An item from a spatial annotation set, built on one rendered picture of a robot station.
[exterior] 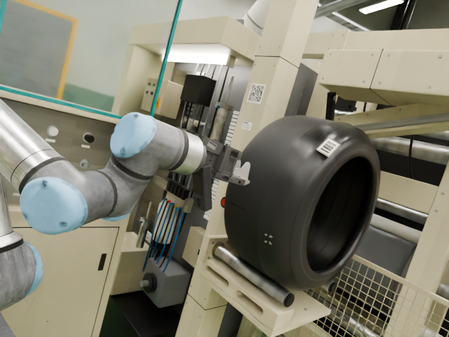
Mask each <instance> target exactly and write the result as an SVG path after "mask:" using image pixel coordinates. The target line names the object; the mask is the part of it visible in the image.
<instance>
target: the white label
mask: <svg viewBox="0 0 449 337"><path fill-rule="evenodd" d="M339 146H340V144H339V143H337V142H336V141H334V140H332V139H330V138H328V139H327V140H325V141H324V142H323V143H322V144H321V145H320V146H319V147H318V148H317V149H316V150H318V151H319V152H321V153H322V154H324V155H325V156H327V157H329V156H330V155H331V154H332V153H333V152H334V151H335V150H336V149H337V148H338V147H339Z"/></svg>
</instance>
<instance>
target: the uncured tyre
mask: <svg viewBox="0 0 449 337"><path fill-rule="evenodd" d="M328 138H330V139H332V140H334V141H336V142H337V143H339V144H340V146H339V147H338V148H337V149H336V150H335V151H334V152H333V153H332V154H331V155H330V156H329V157H327V156H325V155H324V154H322V153H321V152H319V151H318V150H316V149H317V148H318V147H319V146H320V145H321V144H322V143H323V142H324V141H325V140H327V139H328ZM240 160H241V167H242V166H243V165H244V164H245V163H246V162H249V163H250V170H249V176H248V180H249V181H250V183H249V184H247V185H243V186H242V185H238V184H235V183H231V182H228V185H227V190H226V195H225V201H224V225H225V229H226V233H227V237H228V239H229V242H230V244H231V245H232V247H233V249H234V250H235V251H236V252H237V254H238V255H239V256H240V257H241V258H242V259H243V260H245V261H246V262H247V263H249V264H250V265H252V266H253V267H255V268H256V269H258V270H259V271H262V272H263V273H265V274H266V275H267V276H268V277H269V278H271V279H272V280H274V281H275V282H277V283H278V284H279V285H281V286H283V287H285V288H289V289H291V290H295V291H304V290H309V289H312V288H316V287H319V286H322V285H324V284H326V283H328V282H330V281H331V280H332V279H333V278H334V277H335V276H337V275H338V274H339V273H340V272H341V271H342V269H343V268H344V267H345V266H346V265H347V264H348V262H349V261H350V259H351V258H352V257H353V255H354V253H355V252H356V251H357V249H358V247H359V245H360V243H361V242H362V240H363V238H364V236H365V233H366V231H367V228H368V227H369V224H370V221H371V218H372V216H373V212H374V210H375V207H376V203H377V199H378V193H379V189H380V160H379V156H378V153H377V151H376V149H375V148H374V146H373V144H372V143H371V140H370V139H369V137H368V136H367V134H366V133H365V132H364V131H362V130H360V129H359V128H357V127H355V126H353V125H351V124H348V123H344V122H337V121H332V120H326V119H322V118H315V117H311V116H304V115H294V116H286V117H283V118H280V119H277V120H275V121H273V122H272V123H270V124H268V125H267V126H266V127H264V128H263V129H262V130H261V131H260V132H259V133H258V134H257V135H256V136H255V137H254V138H253V139H252V141H250V143H248V145H247V146H246V147H245V149H244V150H243V153H242V155H241V158H240ZM230 202H232V203H234V204H236V205H238V206H240V207H242V208H244V209H245V210H243V209H241V208H239V207H237V206H235V205H233V204H232V203H230ZM264 231H266V232H267V233H270V234H273V235H274V237H273V246H272V247H271V246H269V245H266V244H264V243H263V239H264Z"/></svg>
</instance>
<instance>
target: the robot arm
mask: <svg viewBox="0 0 449 337"><path fill-rule="evenodd" d="M110 148H111V151H112V152H113V155H112V156H111V157H110V159H109V161H108V163H107V165H106V166H105V168H103V169H98V170H92V171H84V172H79V170H78V169H77V168H76V167H74V166H73V165H72V164H71V163H70V162H69V161H68V160H67V159H66V158H64V157H63V156H60V155H59V154H58V153H57V152H56V151H55V150H54V149H53V148H52V147H51V146H50V145H48V143H46V141H44V139H42V137H40V135H38V134H37V133H36V132H35V131H34V130H33V129H32V128H31V127H30V126H29V125H28V124H26V123H25V122H24V121H23V120H22V119H21V118H20V117H19V116H18V115H17V114H16V113H14V111H12V109H10V107H8V105H6V103H4V102H3V101H2V100H1V99H0V312H1V311H3V310H4V309H6V308H8V307H9V306H12V305H13V304H16V303H18V302H20V301H21V300H23V299H24V298H25V297H26V296H28V295H29V294H31V293H32V292H34V291H35V290H36V288H37V287H38V285H39V284H40V282H41V279H42V276H43V270H42V267H43V262H42V259H41V256H40V254H39V252H38V250H37V249H36V248H35V247H34V246H30V245H31V244H30V243H28V242H26V241H24V240H23V236H22V235H20V234H19V233H17V232H15V231H14V230H12V226H11V219H10V214H9V207H8V202H7V195H6V190H5V183H4V179H3V176H4V177H5V178H6V179H7V180H8V181H9V182H10V183H11V184H12V185H13V186H14V187H15V188H16V189H17V191H18V193H19V194H20V195H21V196H20V207H21V212H22V214H23V216H24V217H25V220H26V221H27V223H28V224H29V225H30V226H31V227H32V228H34V229H35V230H36V231H38V232H40V233H43V234H46V235H57V234H60V233H65V232H70V231H73V230H76V229H78V228H79V227H81V226H82V225H85V224H88V223H91V222H92V221H95V220H98V219H103V220H106V221H121V220H122V219H125V218H126V217H127V216H128V215H129V214H130V213H131V212H132V211H133V209H134V207H135V206H136V203H137V201H138V199H139V198H140V196H141V195H142V193H143V192H144V190H145V188H146V187H147V185H148V183H149V182H150V180H151V179H152V177H153V176H154V174H155V172H156V171H157V169H158V168H160V169H164V170H167V171H172V172H174V173H178V174H182V175H189V174H191V173H192V186H193V197H194V206H195V207H197V208H199V209H200V210H202V211H204V212H206V211H209V210H211V209H212V188H211V178H212V177H213V178H215V179H218V180H220V181H224V182H226V183H227V182H231V183H235V184H238V185H242V186H243V185H247V184H249V183H250V181H249V180H248V176H249V170H250V163H249V162H246V163H245V164H244V165H243V166H242V167H241V160H240V158H241V155H242V153H243V152H241V151H239V150H237V149H235V148H232V147H231V146H228V144H222V143H220V142H219V141H217V140H215V139H210V138H207V137H205V136H202V135H199V134H196V133H195V135H193V134H191V133H188V132H186V131H183V130H180V129H178V128H175V127H173V126H171V125H169V124H166V123H163V122H161V121H159V120H156V119H155V118H153V117H152V116H148V115H144V114H141V113H138V112H132V113H129V114H127V115H125V116H124V117H123V118H122V119H121V120H120V121H119V122H118V123H117V125H116V127H115V129H114V133H113V134H112V136H111V140H110Z"/></svg>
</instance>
